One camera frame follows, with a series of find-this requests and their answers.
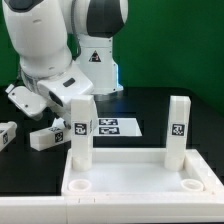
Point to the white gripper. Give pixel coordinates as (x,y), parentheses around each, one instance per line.
(55,92)

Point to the white desk top tray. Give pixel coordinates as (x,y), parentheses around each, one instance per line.
(139,170)

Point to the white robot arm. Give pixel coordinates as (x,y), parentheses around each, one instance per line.
(65,49)

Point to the white sheet with markers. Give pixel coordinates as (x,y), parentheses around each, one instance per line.
(124,127)

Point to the white L-shaped corner fence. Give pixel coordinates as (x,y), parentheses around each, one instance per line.
(86,207)

